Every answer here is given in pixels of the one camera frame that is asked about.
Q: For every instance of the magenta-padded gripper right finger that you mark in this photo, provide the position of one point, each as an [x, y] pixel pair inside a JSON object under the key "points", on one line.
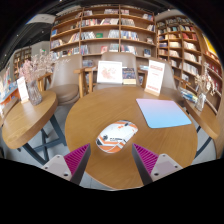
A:
{"points": [[148, 159]]}

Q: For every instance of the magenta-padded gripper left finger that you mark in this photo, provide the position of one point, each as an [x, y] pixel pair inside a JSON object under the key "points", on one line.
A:
{"points": [[75, 159]]}

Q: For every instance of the white orange patterned computer mouse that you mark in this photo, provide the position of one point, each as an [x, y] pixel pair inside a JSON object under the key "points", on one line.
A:
{"points": [[116, 136]]}

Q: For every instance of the pink blue gradient mouse pad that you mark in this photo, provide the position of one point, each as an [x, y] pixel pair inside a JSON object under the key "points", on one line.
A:
{"points": [[163, 112]]}

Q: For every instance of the round wooden side table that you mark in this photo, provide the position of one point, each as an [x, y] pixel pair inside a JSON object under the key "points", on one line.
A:
{"points": [[26, 121], [205, 120]]}

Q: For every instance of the stack of colourful books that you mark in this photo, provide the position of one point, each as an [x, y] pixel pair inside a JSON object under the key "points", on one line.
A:
{"points": [[188, 95]]}

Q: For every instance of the beige padded wooden armchair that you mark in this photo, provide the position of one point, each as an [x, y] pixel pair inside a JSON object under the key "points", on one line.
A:
{"points": [[65, 83], [169, 80], [115, 56]]}

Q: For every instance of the glass vase pink dried flowers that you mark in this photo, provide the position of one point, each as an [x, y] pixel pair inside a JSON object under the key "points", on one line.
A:
{"points": [[34, 93]]}

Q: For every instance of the glass vase pale dried flowers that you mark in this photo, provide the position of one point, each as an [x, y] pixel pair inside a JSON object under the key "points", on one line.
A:
{"points": [[200, 101]]}

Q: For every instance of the white red sign wooden base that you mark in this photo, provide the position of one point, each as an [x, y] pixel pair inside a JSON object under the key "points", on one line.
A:
{"points": [[155, 77]]}

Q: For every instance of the dark cover book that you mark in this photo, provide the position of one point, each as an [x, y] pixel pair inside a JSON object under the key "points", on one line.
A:
{"points": [[129, 75]]}

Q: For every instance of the small white card sign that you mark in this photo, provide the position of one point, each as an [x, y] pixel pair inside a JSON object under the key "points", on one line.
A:
{"points": [[22, 89]]}

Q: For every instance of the light blue book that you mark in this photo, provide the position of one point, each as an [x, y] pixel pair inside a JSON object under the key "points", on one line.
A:
{"points": [[143, 68]]}

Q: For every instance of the white framed red print picture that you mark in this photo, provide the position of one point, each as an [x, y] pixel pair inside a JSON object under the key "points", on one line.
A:
{"points": [[109, 72]]}

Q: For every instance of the small distant wooden bookshelf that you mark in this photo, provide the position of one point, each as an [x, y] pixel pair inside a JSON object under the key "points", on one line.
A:
{"points": [[21, 60]]}

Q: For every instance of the curved wooden bookshelf with books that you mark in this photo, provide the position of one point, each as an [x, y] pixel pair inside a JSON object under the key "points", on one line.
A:
{"points": [[186, 50]]}

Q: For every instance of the tall wooden bookshelf with books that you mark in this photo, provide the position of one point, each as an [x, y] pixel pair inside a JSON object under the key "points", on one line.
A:
{"points": [[103, 33]]}

